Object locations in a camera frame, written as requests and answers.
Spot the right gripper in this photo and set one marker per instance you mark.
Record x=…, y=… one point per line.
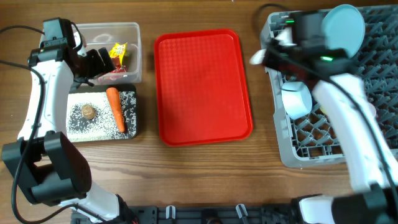
x=270, y=58

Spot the black waste tray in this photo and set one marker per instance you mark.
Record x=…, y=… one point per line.
x=130, y=93

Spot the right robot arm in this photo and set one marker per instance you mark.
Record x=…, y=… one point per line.
x=371, y=165

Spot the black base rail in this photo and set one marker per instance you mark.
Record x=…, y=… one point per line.
x=266, y=214

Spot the yellow snack wrapper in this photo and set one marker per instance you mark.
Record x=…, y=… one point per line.
x=117, y=53

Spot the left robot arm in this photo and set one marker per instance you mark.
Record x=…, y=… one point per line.
x=45, y=165

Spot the yellow plastic cup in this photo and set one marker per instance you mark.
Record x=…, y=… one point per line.
x=322, y=110

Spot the light blue plate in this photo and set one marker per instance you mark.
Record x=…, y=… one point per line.
x=344, y=28

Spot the red plastic tray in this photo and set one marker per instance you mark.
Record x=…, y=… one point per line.
x=202, y=95

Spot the white plastic spoon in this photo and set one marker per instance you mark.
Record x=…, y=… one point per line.
x=258, y=57

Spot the brown food lump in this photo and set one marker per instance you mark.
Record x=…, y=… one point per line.
x=88, y=112

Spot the pink plastic cup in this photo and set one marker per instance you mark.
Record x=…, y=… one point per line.
x=372, y=109

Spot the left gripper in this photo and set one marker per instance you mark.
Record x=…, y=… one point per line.
x=97, y=68

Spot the grey dishwasher rack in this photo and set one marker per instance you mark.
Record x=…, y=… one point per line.
x=310, y=140

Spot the red snack wrapper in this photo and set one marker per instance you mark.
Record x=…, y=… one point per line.
x=116, y=74

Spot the orange carrot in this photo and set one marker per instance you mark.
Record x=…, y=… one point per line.
x=115, y=103

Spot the clear plastic bin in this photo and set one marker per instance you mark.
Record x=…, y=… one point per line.
x=99, y=35

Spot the blue bowl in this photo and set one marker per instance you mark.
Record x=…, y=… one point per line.
x=297, y=99

